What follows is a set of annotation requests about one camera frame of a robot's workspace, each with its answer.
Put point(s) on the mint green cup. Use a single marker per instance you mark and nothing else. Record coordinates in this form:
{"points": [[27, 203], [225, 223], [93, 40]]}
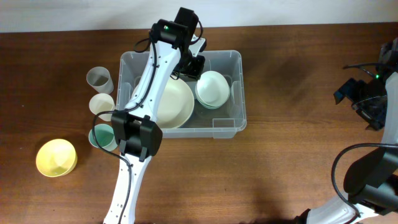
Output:
{"points": [[105, 137]]}

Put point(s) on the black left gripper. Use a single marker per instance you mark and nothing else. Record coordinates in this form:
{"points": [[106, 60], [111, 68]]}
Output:
{"points": [[195, 70]]}

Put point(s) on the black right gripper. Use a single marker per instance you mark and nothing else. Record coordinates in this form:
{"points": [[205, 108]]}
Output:
{"points": [[374, 117]]}

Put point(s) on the small white bowl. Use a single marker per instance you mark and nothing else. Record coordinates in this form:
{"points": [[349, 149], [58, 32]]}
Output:
{"points": [[213, 88]]}

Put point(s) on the clear plastic storage bin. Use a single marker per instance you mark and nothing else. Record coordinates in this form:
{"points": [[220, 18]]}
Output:
{"points": [[221, 123]]}

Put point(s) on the translucent grey cup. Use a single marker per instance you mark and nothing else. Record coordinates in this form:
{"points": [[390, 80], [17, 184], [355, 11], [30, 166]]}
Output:
{"points": [[100, 79]]}

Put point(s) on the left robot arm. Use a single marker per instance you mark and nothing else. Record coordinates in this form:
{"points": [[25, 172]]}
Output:
{"points": [[174, 50]]}

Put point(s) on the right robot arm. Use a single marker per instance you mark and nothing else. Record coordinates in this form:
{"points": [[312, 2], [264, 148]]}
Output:
{"points": [[370, 183]]}

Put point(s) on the small mint green bowl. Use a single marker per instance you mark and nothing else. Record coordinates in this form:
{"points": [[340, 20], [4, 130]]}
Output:
{"points": [[209, 106]]}

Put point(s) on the small yellow bowl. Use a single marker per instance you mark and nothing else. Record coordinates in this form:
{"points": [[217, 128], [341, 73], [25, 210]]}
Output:
{"points": [[56, 158]]}

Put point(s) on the cream white cup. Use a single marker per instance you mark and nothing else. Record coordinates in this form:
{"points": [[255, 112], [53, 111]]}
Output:
{"points": [[101, 102]]}

